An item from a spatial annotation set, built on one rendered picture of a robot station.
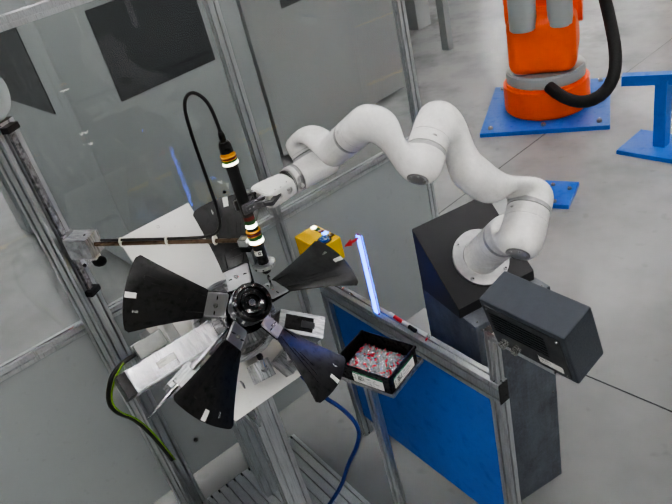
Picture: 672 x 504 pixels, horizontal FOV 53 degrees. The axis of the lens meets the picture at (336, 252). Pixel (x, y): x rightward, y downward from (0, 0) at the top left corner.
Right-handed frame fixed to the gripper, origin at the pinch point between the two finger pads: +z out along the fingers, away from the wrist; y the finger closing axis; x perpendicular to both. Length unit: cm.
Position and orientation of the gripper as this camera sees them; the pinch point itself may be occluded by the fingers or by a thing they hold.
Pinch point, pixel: (244, 205)
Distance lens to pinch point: 192.9
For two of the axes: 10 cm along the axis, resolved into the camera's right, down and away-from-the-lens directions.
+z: -7.7, 4.7, -4.4
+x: -2.1, -8.2, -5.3
